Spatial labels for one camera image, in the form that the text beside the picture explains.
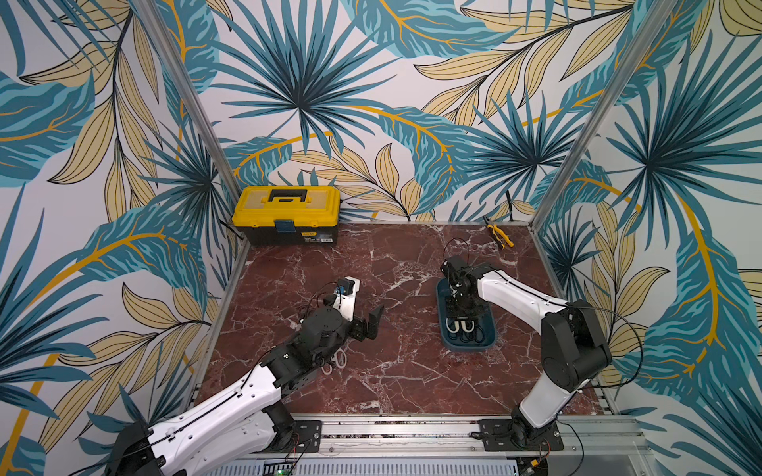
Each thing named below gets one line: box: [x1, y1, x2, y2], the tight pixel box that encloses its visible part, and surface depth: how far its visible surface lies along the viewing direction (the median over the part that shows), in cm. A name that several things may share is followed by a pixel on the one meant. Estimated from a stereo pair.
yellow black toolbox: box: [232, 186, 341, 246], surface depth 103 cm
